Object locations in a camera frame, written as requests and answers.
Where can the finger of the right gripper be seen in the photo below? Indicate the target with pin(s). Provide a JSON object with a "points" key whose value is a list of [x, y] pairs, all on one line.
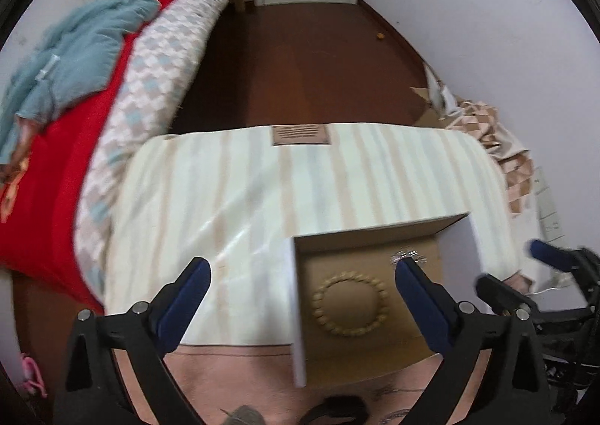
{"points": [[558, 258], [501, 298]]}

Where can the beige checkered cloth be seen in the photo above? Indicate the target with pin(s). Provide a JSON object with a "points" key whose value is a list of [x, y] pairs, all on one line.
{"points": [[481, 121]]}

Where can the white tube on quilt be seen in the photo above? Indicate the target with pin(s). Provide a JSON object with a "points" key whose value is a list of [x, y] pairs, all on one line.
{"points": [[50, 65]]}

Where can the white power strip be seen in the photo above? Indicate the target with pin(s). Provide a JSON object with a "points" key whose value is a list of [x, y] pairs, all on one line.
{"points": [[549, 220]]}

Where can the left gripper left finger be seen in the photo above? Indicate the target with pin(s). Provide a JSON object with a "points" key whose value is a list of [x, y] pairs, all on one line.
{"points": [[93, 390]]}

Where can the white cardboard box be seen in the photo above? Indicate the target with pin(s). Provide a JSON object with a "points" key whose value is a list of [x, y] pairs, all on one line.
{"points": [[349, 322]]}

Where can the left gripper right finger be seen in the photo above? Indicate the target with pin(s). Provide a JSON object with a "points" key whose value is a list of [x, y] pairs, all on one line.
{"points": [[514, 387]]}

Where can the striped and pink tablecloth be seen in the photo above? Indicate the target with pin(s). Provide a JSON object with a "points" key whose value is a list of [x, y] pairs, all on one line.
{"points": [[236, 197]]}

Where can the blue-grey quilt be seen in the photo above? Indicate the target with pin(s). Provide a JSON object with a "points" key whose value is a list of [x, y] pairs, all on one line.
{"points": [[89, 42]]}

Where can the pink slipper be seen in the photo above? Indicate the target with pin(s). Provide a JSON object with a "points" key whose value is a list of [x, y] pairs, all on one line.
{"points": [[33, 383]]}

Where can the checkered mattress sheet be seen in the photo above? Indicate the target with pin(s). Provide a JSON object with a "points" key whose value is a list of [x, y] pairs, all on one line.
{"points": [[164, 60]]}

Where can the red blanket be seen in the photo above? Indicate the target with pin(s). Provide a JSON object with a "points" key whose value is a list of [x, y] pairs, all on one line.
{"points": [[38, 208]]}

